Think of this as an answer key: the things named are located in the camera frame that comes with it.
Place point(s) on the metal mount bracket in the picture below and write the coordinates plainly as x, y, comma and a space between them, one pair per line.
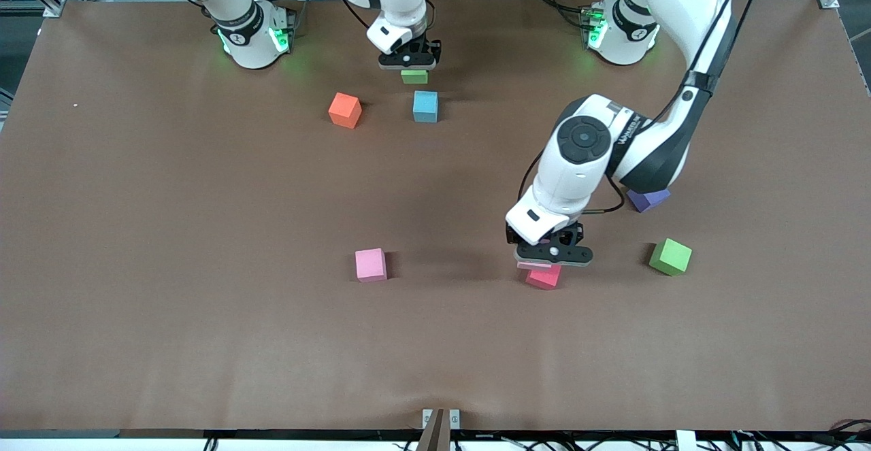
441, 427

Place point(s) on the green foam cube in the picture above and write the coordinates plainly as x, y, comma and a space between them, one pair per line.
414, 77
670, 257

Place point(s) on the red foam cube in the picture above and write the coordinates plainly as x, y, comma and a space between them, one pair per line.
544, 279

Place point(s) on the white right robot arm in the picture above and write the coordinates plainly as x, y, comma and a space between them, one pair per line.
248, 43

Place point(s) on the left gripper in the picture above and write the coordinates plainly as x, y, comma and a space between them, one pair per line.
570, 235

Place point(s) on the brown table cover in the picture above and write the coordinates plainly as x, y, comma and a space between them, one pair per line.
435, 342

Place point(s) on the blue foam cube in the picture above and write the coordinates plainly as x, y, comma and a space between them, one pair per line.
425, 107

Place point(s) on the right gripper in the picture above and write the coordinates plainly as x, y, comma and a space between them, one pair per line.
423, 48

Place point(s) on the small white box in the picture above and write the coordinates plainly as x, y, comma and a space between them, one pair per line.
686, 441

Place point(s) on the pink foam cube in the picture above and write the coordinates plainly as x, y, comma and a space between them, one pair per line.
371, 265
531, 267

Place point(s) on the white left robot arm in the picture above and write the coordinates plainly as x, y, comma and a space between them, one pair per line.
578, 165

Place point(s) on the orange foam cube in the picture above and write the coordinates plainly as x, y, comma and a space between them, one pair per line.
344, 112

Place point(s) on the purple foam cube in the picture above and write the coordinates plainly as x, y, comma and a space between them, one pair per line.
646, 203

